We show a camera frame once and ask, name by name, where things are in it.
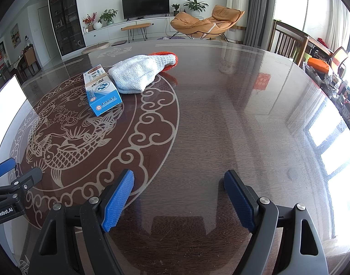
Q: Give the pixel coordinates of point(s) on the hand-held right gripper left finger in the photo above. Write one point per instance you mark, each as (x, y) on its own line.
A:
(117, 203)

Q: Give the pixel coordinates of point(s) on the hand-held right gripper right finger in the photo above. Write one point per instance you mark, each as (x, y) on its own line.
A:
(240, 203)

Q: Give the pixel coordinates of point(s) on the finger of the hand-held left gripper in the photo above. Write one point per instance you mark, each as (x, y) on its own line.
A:
(28, 179)
(4, 167)

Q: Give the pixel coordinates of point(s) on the white storage container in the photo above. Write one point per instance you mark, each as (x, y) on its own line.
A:
(5, 114)

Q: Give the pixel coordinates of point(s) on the blue and white carton box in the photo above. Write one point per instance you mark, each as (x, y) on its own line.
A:
(104, 97)

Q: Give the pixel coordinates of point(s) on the dark dining chair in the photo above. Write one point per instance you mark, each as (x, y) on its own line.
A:
(31, 58)

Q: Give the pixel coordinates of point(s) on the white knitted glove orange cuff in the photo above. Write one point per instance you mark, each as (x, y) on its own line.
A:
(134, 74)

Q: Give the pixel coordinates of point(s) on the pile of small desk clutter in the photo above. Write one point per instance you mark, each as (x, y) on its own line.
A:
(338, 91)

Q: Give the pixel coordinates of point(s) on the orange box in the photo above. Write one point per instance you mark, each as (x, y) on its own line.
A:
(318, 64)

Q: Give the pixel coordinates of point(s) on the dark glass display cabinet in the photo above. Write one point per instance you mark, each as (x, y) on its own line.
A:
(66, 14)

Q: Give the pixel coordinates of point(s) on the wooden slatted chair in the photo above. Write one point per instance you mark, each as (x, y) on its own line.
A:
(286, 41)

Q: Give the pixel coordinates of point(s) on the round white vase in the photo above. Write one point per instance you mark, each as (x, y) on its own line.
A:
(97, 25)

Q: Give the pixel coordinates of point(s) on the white television cabinet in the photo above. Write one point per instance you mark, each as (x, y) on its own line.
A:
(111, 31)

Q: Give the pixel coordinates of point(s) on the red flower arrangement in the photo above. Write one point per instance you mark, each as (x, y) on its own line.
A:
(89, 20)

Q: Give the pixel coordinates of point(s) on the wooden side table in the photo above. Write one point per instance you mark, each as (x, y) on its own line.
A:
(318, 45)

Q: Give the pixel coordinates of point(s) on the wooden bench black legs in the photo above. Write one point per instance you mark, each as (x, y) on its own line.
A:
(136, 26)

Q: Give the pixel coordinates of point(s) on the bushy green potted plant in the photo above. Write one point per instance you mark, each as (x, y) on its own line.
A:
(107, 15)

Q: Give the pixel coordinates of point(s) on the orange lounge chair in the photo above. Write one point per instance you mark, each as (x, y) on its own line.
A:
(203, 24)

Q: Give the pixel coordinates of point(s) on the grey curtain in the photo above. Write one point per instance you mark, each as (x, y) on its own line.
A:
(259, 8)

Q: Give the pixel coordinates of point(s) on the black flat television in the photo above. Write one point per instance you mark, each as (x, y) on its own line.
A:
(145, 4)

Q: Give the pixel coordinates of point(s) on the large leafy potted plant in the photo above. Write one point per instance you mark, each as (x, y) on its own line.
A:
(195, 5)

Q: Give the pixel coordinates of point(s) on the white curtain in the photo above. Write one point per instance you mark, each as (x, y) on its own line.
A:
(236, 0)

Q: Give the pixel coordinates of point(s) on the small potted plant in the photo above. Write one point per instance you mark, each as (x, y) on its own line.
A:
(175, 8)

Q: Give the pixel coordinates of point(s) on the framed wall painting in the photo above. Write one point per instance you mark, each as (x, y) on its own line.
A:
(15, 35)

